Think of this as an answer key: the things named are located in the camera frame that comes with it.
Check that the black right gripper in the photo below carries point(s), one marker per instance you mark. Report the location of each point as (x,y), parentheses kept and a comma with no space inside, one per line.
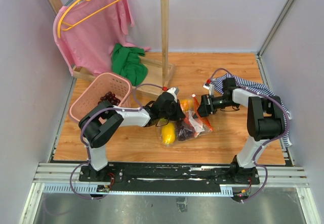
(206,107)

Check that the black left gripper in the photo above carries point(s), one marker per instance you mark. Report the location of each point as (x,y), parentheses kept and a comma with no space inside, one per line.
(179,114)

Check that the yellow fake lemon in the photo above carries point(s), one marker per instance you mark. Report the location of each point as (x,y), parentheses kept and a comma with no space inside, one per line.
(168,133)

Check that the clear zip top bag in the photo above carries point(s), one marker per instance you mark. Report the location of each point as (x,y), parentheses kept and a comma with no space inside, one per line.
(207,126)

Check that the red fake grape bunch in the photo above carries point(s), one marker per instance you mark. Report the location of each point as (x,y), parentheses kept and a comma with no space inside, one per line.
(110,97)

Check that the orange yellow fake mango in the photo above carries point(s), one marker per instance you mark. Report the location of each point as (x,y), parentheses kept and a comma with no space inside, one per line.
(187,105)

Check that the fake watermelon slice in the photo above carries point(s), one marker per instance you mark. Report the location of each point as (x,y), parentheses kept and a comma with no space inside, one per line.
(197,124)

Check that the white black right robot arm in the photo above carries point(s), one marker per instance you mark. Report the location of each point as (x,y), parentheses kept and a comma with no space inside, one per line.
(265,121)

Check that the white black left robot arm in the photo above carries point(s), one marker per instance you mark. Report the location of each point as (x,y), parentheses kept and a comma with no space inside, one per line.
(100,124)

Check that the dark purple fake grapes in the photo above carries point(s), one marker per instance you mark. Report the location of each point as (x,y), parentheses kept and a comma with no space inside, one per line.
(184,131)

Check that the blue white striped cloth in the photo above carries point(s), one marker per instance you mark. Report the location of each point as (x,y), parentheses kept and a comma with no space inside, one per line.
(255,87)

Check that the wooden clothes rack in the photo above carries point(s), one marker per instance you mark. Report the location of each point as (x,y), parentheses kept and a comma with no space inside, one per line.
(160,71)

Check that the pink plastic basket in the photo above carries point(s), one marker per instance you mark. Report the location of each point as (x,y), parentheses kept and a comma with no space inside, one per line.
(102,84)

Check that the green cloth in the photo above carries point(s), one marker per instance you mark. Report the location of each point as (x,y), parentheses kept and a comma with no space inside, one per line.
(126,62)

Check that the pink shirt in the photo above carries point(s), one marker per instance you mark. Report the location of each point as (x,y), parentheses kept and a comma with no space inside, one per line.
(93,52)

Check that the yellow clothes hanger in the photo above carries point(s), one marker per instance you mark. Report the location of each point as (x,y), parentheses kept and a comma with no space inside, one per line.
(98,14)

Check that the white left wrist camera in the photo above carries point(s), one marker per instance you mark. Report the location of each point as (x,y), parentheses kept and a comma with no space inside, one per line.
(173,91)

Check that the aluminium frame post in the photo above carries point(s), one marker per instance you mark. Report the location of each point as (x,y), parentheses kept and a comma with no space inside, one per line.
(284,12)

